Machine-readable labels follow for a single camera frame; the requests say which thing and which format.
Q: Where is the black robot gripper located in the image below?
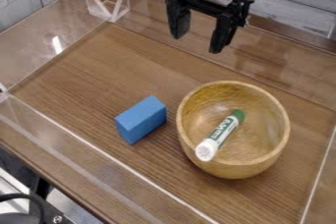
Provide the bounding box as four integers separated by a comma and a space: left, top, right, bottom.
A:
166, 0, 255, 54

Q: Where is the clear acrylic corner bracket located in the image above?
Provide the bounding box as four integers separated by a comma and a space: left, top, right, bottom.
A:
86, 0, 130, 23

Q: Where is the green and white marker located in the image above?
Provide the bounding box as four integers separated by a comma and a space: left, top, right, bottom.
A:
195, 109, 246, 162

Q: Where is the blue rectangular block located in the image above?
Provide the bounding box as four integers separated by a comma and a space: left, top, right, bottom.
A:
115, 95, 167, 144

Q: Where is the black metal table frame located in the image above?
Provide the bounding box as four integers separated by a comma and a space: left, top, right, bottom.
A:
0, 147, 75, 224

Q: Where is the brown wooden bowl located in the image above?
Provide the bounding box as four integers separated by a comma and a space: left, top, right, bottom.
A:
177, 81, 291, 179

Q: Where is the black cable loop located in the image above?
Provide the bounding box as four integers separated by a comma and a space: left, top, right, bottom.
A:
0, 193, 47, 224

